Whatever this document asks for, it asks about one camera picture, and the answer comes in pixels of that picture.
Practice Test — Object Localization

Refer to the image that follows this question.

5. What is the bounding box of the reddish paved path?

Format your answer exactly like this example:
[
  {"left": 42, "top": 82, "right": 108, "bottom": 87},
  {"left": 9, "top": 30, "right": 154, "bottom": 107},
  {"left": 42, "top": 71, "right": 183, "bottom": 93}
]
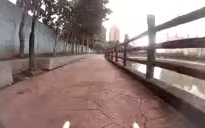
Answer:
[{"left": 0, "top": 53, "right": 198, "bottom": 128}]

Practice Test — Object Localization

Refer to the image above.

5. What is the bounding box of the tall pink building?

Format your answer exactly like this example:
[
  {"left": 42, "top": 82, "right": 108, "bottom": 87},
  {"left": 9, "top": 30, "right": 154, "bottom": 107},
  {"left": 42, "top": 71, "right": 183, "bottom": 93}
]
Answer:
[{"left": 108, "top": 25, "right": 121, "bottom": 43}]

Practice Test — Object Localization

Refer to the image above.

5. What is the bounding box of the low concrete planter kerb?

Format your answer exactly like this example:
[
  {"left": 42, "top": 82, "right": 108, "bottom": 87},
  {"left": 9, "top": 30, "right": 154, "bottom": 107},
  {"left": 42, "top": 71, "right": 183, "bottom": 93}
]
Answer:
[{"left": 0, "top": 53, "right": 93, "bottom": 94}]

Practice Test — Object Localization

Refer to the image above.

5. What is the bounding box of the row of trees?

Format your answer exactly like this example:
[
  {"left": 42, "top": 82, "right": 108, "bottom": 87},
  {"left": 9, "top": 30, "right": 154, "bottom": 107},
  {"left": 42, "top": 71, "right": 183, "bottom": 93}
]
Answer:
[{"left": 15, "top": 0, "right": 113, "bottom": 72}]

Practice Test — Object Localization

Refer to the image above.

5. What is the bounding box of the robot's own part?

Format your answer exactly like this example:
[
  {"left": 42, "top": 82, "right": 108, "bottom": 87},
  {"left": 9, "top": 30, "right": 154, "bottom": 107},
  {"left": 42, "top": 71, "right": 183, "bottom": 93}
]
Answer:
[
  {"left": 131, "top": 121, "right": 141, "bottom": 128},
  {"left": 62, "top": 120, "right": 71, "bottom": 128}
]

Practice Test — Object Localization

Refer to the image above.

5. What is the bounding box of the grey concrete kerb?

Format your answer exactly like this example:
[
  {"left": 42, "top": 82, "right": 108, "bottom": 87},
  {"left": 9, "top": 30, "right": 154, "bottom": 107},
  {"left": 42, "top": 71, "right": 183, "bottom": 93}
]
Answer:
[{"left": 104, "top": 55, "right": 205, "bottom": 128}]

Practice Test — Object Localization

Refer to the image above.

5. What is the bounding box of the canal water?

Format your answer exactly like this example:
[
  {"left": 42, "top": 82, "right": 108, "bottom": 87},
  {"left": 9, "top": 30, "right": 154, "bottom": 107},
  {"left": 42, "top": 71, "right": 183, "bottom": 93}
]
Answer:
[{"left": 118, "top": 57, "right": 205, "bottom": 104}]

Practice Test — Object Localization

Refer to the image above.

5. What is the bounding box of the wooden rail fence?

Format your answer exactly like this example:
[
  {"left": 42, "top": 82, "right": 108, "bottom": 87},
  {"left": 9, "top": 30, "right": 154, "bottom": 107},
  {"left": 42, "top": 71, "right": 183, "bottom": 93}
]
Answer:
[{"left": 104, "top": 2, "right": 205, "bottom": 83}]

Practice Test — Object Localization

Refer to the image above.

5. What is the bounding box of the pale concrete wall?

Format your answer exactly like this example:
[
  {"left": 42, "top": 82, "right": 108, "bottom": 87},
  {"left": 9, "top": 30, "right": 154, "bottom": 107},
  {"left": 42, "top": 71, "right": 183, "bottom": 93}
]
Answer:
[{"left": 0, "top": 0, "right": 91, "bottom": 60}]

